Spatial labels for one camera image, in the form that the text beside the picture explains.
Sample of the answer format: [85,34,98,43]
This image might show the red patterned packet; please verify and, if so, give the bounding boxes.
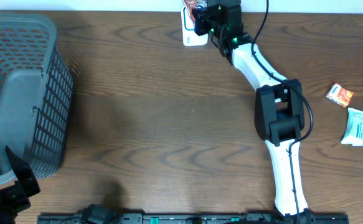
[182,0,207,22]

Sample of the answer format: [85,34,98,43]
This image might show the orange small box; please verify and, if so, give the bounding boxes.
[326,83,354,108]

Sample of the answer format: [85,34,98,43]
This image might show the teal white wipes packet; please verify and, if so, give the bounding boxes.
[341,108,363,147]

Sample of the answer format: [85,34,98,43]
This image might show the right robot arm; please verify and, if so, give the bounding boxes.
[184,1,313,223]

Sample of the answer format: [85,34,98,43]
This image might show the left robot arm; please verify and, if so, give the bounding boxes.
[0,146,119,224]

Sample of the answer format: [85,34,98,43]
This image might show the white barcode scanner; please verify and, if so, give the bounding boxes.
[181,6,208,47]

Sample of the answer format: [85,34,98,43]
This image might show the grey plastic mesh basket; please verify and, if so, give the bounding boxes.
[0,13,74,184]

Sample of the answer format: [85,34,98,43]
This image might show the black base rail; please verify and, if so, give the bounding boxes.
[37,212,351,224]

